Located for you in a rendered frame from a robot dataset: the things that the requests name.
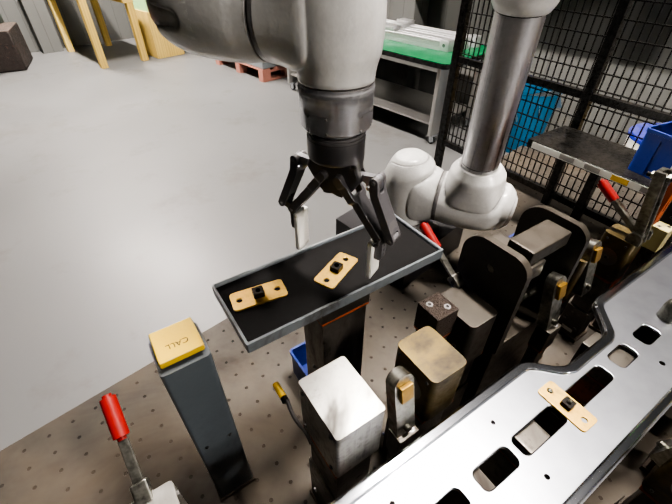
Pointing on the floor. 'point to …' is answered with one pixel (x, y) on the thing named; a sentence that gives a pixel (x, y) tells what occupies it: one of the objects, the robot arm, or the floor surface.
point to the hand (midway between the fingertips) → (335, 251)
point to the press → (13, 48)
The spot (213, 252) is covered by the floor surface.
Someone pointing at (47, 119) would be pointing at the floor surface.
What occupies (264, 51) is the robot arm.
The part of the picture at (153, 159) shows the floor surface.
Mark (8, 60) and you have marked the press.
